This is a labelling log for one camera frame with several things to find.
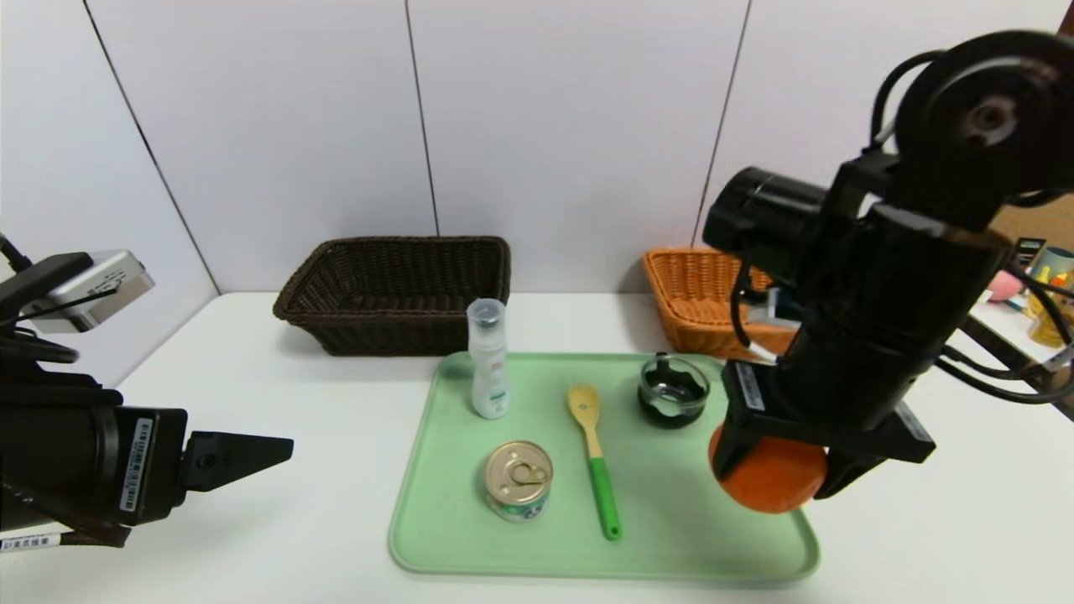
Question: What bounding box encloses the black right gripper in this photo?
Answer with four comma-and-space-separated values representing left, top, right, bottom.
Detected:
711, 300, 936, 500

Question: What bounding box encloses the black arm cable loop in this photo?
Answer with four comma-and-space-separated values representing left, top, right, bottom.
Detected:
933, 331, 1074, 405

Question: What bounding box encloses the white spray bottle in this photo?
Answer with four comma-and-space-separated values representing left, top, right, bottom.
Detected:
467, 299, 513, 420

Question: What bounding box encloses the yellow banana toy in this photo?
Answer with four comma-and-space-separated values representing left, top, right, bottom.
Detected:
1028, 273, 1074, 349

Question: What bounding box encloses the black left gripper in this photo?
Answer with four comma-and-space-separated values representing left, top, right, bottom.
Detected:
0, 404, 295, 533

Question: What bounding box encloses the orange fruit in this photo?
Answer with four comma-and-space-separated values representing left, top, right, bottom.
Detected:
709, 424, 828, 515

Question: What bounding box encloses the gold lid tin can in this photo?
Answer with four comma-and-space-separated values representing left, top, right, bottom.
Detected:
484, 440, 555, 523

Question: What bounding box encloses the orange wicker basket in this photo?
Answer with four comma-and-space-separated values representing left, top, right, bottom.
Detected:
643, 247, 800, 358

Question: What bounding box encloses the yellow spoon green handle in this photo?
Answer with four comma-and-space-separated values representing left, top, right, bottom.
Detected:
566, 383, 623, 541

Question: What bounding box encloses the light green plastic tray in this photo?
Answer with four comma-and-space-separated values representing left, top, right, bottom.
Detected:
388, 351, 821, 581

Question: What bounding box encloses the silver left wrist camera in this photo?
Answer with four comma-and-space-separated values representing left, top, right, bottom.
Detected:
17, 250, 156, 334

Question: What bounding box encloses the white side table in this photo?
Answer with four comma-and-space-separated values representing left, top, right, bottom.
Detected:
961, 289, 1074, 420

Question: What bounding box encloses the teal cup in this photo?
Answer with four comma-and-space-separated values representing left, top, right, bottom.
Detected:
1034, 247, 1074, 284

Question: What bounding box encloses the dark brown wicker basket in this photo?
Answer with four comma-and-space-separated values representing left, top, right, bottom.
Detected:
274, 236, 511, 357

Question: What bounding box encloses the glass bowl black insert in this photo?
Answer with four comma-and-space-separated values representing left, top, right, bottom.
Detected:
638, 352, 712, 429

